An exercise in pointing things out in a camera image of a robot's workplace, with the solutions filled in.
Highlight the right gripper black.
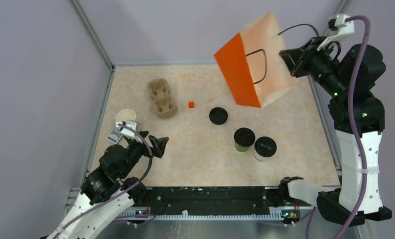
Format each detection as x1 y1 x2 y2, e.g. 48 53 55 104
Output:
277 35 346 96

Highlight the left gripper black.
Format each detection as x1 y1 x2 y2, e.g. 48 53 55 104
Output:
118 130 168 179

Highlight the orange paper bag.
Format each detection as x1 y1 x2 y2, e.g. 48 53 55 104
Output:
214 11 296 108

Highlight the black cup lid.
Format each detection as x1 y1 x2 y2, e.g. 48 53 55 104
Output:
234 127 256 148
254 136 278 158
209 107 228 125

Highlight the green paper cup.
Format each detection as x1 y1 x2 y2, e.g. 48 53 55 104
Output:
234 127 256 153

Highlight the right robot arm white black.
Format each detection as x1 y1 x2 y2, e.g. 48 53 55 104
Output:
279 37 392 226

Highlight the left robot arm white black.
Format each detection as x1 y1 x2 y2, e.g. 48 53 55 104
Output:
47 131 169 239

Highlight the stack of paper cups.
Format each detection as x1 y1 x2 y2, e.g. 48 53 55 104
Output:
115 109 137 123

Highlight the small orange cube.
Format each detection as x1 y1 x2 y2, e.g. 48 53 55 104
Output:
188 101 194 109

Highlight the brown pulp cup carrier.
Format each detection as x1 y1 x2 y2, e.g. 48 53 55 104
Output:
147 78 177 119

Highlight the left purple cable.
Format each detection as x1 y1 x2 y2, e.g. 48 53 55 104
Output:
52 123 155 239

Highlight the purple cable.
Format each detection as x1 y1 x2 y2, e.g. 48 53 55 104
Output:
304 15 372 239
52 123 155 239

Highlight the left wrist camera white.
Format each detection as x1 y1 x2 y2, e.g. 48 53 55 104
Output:
116 120 142 142

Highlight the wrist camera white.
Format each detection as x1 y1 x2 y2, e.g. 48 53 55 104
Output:
116 120 142 142
317 13 355 51

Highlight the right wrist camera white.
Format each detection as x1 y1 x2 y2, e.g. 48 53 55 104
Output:
317 13 355 51

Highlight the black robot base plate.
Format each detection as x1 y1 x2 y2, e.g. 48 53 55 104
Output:
141 185 312 217

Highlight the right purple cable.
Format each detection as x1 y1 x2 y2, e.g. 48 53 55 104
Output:
304 15 372 239

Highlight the white toothed cable rail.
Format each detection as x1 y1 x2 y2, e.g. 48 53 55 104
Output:
116 209 284 221

